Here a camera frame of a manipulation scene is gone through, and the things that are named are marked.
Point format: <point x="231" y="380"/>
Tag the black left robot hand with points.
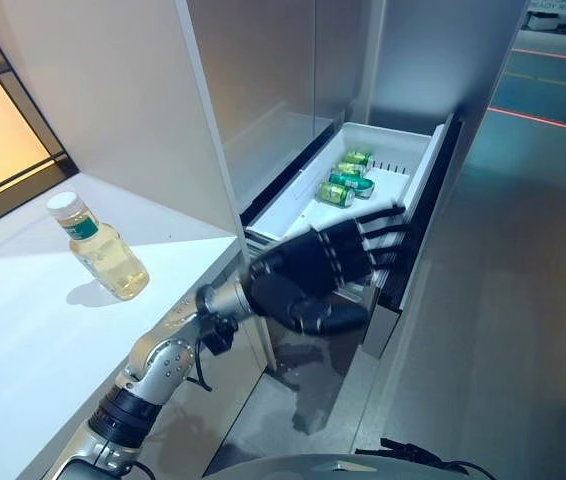
<point x="297" y="272"/>

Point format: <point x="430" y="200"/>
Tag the clear yellow drink bottle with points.
<point x="105" y="252"/>

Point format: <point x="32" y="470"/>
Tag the dark robot torso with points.
<point x="343" y="467"/>

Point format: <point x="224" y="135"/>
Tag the white fridge drawer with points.
<point x="348" y="190"/>

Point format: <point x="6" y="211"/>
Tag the green drink can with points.
<point x="353" y="182"/>
<point x="349" y="170"/>
<point x="335" y="194"/>
<point x="357" y="159"/>

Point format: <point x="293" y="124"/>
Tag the stainless steel fridge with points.
<point x="283" y="100"/>

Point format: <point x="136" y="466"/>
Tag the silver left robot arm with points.
<point x="163" y="360"/>

